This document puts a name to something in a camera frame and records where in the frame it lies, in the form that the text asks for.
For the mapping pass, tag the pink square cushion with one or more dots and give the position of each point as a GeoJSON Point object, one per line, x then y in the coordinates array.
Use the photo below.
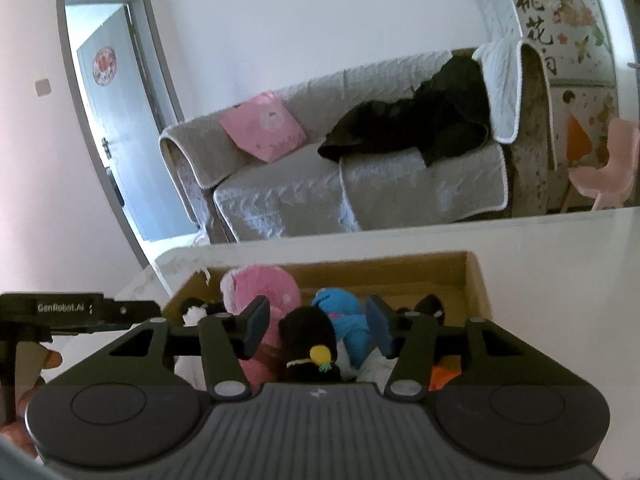
{"type": "Point", "coordinates": [262, 127]}

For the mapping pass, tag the pink plush toy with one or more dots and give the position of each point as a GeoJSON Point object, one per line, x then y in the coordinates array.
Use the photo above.
{"type": "Point", "coordinates": [260, 285]}

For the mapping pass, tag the black plush doll yellow tie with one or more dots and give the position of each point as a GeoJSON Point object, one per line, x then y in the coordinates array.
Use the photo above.
{"type": "Point", "coordinates": [305, 330]}

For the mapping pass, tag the wall switch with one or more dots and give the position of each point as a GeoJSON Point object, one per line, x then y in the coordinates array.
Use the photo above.
{"type": "Point", "coordinates": [43, 87]}

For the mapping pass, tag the black clothing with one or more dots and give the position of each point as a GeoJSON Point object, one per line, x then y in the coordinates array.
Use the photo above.
{"type": "Point", "coordinates": [425, 120]}

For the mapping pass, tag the white quilted armrest cover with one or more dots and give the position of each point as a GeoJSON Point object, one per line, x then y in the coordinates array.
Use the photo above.
{"type": "Point", "coordinates": [500, 95]}

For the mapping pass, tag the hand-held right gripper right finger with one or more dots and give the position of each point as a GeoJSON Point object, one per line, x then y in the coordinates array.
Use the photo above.
{"type": "Point", "coordinates": [378, 331]}

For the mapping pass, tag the white desktop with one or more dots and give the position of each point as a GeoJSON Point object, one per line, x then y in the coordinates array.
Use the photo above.
{"type": "Point", "coordinates": [550, 260]}

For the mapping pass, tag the grey sofa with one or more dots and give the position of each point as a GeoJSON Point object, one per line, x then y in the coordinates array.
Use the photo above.
{"type": "Point", "coordinates": [532, 160]}

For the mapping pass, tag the red round door decoration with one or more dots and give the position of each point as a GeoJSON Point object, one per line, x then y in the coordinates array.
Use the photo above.
{"type": "Point", "coordinates": [104, 66]}

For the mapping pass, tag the grey quilted backrest cover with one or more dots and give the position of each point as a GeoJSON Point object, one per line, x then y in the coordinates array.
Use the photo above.
{"type": "Point", "coordinates": [325, 90]}

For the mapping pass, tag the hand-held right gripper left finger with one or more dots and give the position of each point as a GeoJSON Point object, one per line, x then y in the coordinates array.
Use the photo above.
{"type": "Point", "coordinates": [257, 326]}

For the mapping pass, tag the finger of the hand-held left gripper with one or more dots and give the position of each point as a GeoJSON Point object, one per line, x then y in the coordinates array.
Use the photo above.
{"type": "Point", "coordinates": [135, 311]}

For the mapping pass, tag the floral printed folding mat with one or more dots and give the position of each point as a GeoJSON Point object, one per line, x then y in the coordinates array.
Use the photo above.
{"type": "Point", "coordinates": [570, 15]}

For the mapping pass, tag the grey quilted seat cover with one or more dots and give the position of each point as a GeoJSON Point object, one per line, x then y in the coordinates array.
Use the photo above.
{"type": "Point", "coordinates": [425, 190]}
{"type": "Point", "coordinates": [280, 205]}

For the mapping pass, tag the pink plastic chair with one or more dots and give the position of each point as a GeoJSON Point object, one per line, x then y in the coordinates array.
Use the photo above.
{"type": "Point", "coordinates": [605, 180]}

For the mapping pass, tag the orange plush toy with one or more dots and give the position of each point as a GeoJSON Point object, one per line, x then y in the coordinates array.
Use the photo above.
{"type": "Point", "coordinates": [442, 379]}

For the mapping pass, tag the grey door frame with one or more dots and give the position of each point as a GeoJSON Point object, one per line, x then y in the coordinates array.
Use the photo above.
{"type": "Point", "coordinates": [150, 35]}

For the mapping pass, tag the cardboard box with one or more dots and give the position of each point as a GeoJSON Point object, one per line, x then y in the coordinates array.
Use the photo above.
{"type": "Point", "coordinates": [475, 285]}

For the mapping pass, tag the black white plush toy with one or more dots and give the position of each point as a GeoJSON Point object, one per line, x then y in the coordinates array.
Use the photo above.
{"type": "Point", "coordinates": [192, 312]}

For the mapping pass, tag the grey door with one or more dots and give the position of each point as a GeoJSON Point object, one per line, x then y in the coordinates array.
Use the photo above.
{"type": "Point", "coordinates": [130, 135]}

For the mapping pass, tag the person's left hand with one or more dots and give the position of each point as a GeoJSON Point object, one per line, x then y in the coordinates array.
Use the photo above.
{"type": "Point", "coordinates": [35, 380]}

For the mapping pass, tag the blue plush toy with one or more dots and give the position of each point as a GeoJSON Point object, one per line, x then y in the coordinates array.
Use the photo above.
{"type": "Point", "coordinates": [345, 310]}

